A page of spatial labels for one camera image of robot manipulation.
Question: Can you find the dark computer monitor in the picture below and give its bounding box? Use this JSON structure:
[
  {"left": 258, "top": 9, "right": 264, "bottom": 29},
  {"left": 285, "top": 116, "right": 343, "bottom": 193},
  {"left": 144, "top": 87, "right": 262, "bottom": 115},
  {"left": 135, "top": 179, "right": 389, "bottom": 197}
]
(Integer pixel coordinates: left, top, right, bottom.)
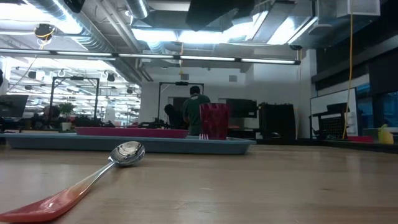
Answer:
[{"left": 0, "top": 94, "right": 29, "bottom": 118}]

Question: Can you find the pink plastic plate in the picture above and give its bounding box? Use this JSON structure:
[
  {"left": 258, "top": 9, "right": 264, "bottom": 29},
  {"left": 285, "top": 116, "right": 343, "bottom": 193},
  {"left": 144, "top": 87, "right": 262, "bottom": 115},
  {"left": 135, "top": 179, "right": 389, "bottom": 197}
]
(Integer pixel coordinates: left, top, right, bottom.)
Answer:
[{"left": 74, "top": 126, "right": 190, "bottom": 139}]

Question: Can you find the red faceted plastic cup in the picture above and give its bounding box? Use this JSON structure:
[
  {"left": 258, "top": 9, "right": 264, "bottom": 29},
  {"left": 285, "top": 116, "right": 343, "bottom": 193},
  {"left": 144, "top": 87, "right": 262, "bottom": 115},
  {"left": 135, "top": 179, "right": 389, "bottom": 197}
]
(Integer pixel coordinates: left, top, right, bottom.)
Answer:
[{"left": 199, "top": 103, "right": 231, "bottom": 141}]

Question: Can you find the person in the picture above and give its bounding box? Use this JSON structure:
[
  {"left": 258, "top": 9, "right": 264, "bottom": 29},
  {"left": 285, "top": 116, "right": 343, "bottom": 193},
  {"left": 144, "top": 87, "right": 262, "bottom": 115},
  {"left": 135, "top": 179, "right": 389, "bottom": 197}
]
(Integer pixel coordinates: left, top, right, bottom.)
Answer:
[
  {"left": 164, "top": 103, "right": 188, "bottom": 130},
  {"left": 182, "top": 85, "right": 211, "bottom": 136},
  {"left": 43, "top": 105, "right": 62, "bottom": 128}
]

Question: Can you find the black rig frame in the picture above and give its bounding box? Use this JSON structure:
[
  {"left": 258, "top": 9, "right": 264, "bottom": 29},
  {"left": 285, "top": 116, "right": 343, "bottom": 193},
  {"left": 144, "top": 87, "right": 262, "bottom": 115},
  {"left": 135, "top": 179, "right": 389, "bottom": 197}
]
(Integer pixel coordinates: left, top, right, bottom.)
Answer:
[{"left": 254, "top": 138, "right": 398, "bottom": 154}]

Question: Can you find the black wall screen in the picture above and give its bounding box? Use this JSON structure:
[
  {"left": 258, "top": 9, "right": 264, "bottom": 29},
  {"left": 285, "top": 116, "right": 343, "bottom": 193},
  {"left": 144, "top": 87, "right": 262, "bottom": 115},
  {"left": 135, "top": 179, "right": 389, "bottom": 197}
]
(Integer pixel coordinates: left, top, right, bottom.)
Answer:
[{"left": 229, "top": 98, "right": 259, "bottom": 119}]

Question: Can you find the long LED light bar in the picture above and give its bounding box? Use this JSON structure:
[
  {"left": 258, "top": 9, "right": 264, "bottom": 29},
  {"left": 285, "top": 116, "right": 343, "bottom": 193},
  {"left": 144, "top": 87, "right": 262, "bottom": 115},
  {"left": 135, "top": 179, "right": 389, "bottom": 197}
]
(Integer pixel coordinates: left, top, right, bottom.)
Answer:
[{"left": 0, "top": 48, "right": 302, "bottom": 65}]

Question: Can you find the black round ceiling device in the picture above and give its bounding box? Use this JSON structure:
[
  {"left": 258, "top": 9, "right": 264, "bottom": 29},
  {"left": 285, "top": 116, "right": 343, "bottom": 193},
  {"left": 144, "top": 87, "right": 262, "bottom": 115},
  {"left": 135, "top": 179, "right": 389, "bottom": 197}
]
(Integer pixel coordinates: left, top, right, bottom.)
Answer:
[{"left": 34, "top": 22, "right": 57, "bottom": 42}]

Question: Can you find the yellow-green bottle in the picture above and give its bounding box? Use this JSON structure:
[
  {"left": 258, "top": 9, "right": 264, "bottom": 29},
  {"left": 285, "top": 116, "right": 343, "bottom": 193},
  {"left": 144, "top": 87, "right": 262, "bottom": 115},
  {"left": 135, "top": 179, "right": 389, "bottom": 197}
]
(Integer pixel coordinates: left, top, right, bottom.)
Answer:
[{"left": 377, "top": 123, "right": 394, "bottom": 145}]

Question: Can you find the black metal frame stand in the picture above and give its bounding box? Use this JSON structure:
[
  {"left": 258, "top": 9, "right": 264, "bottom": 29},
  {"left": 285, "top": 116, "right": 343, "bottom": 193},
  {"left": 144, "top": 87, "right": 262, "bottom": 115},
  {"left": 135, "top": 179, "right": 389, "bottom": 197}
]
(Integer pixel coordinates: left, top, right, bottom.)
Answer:
[
  {"left": 47, "top": 76, "right": 101, "bottom": 129},
  {"left": 157, "top": 82, "right": 205, "bottom": 126}
]

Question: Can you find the white ceiling box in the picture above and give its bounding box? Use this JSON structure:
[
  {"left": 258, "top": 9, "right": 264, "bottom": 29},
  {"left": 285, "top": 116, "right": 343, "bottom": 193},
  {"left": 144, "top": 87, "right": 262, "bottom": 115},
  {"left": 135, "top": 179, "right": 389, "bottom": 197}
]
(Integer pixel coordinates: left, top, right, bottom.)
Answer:
[{"left": 347, "top": 0, "right": 381, "bottom": 17}]

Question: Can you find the metal spoon with red handle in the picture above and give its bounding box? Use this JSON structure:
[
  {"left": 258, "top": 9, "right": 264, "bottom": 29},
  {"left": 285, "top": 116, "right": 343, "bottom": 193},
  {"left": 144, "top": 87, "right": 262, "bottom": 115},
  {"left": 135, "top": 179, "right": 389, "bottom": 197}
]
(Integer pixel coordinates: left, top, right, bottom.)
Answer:
[{"left": 0, "top": 141, "right": 146, "bottom": 224}]

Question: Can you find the blue plastic tray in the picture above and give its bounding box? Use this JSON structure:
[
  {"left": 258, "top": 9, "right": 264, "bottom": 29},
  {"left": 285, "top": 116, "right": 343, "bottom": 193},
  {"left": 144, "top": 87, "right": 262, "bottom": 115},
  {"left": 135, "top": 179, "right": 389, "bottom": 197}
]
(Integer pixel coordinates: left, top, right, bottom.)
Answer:
[{"left": 4, "top": 133, "right": 256, "bottom": 156}]

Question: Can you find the yellow hanging cable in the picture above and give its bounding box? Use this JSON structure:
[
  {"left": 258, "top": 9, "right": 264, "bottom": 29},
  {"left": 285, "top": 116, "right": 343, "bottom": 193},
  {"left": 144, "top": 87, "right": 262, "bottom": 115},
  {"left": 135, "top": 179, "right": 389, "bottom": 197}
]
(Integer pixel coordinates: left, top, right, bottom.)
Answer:
[{"left": 341, "top": 14, "right": 354, "bottom": 140}]

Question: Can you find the black shelf cart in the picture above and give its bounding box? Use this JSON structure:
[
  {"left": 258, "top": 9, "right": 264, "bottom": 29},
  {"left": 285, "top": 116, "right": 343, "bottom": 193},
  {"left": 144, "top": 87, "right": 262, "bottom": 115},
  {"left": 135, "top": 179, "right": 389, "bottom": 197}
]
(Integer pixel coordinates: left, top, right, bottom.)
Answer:
[{"left": 309, "top": 102, "right": 351, "bottom": 140}]

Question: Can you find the black cabinet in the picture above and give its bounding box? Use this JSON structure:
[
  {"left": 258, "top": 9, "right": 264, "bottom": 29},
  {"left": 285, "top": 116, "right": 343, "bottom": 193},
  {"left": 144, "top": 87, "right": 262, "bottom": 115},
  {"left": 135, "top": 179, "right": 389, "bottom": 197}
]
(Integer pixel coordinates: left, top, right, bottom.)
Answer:
[{"left": 258, "top": 102, "right": 297, "bottom": 140}]

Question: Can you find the red box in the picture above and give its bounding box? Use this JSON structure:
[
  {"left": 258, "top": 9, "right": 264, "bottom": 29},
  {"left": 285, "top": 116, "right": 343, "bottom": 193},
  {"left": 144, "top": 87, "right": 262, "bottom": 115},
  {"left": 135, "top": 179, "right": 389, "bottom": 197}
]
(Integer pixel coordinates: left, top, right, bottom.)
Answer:
[{"left": 347, "top": 136, "right": 374, "bottom": 144}]

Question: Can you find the white whiteboard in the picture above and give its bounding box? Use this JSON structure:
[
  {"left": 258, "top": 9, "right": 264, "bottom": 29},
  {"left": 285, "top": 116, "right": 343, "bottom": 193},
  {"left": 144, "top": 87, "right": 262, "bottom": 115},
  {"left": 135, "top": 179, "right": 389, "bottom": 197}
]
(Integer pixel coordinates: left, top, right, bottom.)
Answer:
[{"left": 310, "top": 87, "right": 358, "bottom": 136}]

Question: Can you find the potted green plant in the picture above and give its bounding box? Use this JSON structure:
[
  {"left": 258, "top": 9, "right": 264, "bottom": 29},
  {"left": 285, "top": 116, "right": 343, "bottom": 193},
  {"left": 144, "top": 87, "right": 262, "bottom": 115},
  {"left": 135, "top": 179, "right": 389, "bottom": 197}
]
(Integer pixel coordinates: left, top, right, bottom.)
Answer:
[{"left": 58, "top": 102, "right": 76, "bottom": 131}]

